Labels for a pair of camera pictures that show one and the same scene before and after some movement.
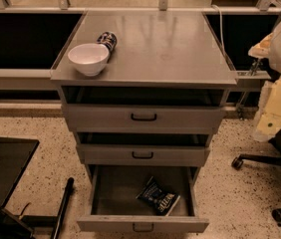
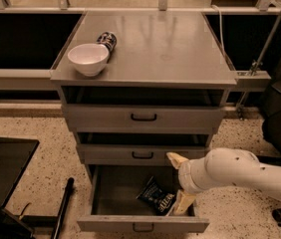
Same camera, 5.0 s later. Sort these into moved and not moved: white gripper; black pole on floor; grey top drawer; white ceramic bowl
Moved: white gripper
Not moved: black pole on floor; grey top drawer; white ceramic bowl
